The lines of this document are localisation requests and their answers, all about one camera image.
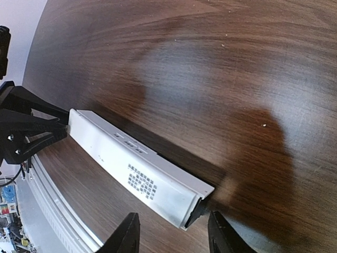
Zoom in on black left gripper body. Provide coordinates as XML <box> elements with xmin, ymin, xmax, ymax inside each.
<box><xmin>1</xmin><ymin>81</ymin><xmax>34</xmax><ymax>165</ymax></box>

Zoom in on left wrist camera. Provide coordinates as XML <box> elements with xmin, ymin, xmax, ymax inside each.
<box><xmin>0</xmin><ymin>26</ymin><xmax>11</xmax><ymax>80</ymax></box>

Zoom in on white remote control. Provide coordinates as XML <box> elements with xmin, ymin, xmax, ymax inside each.
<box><xmin>68</xmin><ymin>108</ymin><xmax>216</xmax><ymax>232</ymax></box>

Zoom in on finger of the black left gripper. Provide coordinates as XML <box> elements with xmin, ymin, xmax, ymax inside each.
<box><xmin>5</xmin><ymin>85</ymin><xmax>69</xmax><ymax>124</ymax></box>
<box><xmin>15</xmin><ymin>115</ymin><xmax>67</xmax><ymax>155</ymax></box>

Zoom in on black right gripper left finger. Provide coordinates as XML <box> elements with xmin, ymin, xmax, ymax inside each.
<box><xmin>98</xmin><ymin>212</ymin><xmax>140</xmax><ymax>253</ymax></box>

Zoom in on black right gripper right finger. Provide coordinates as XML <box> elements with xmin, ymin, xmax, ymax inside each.
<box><xmin>207</xmin><ymin>211</ymin><xmax>256</xmax><ymax>253</ymax></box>

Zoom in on front aluminium rail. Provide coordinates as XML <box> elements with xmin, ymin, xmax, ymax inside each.
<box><xmin>16</xmin><ymin>155</ymin><xmax>104</xmax><ymax>252</ymax></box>

